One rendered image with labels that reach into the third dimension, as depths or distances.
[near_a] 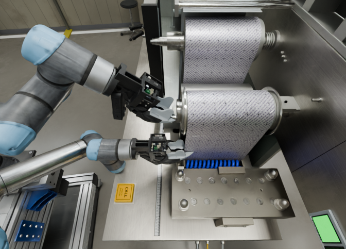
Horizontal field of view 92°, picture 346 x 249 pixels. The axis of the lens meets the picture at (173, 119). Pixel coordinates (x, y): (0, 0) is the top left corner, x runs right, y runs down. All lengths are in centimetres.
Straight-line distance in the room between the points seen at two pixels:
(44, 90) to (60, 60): 9
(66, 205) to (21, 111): 131
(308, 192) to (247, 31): 49
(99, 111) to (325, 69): 216
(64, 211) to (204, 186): 125
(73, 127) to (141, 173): 161
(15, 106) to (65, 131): 190
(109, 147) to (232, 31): 54
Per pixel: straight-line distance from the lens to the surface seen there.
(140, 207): 77
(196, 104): 46
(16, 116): 42
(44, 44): 39
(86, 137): 77
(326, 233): 59
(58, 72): 41
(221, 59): 62
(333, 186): 54
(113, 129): 208
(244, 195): 68
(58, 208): 170
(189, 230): 75
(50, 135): 238
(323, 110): 54
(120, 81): 40
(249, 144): 62
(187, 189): 64
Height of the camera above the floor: 165
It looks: 54 degrees down
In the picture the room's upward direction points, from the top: straight up
